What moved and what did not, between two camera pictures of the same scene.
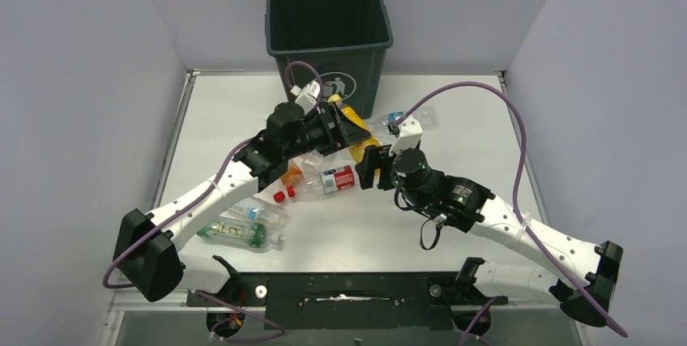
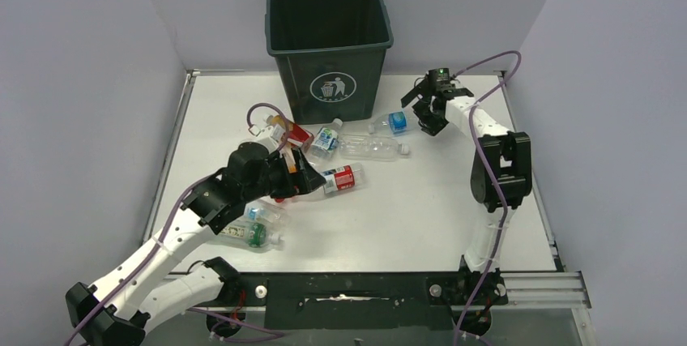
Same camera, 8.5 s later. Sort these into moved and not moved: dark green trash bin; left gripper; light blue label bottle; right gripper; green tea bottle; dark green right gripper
Moved: right gripper; left gripper
Not moved: green tea bottle; light blue label bottle; dark green right gripper; dark green trash bin
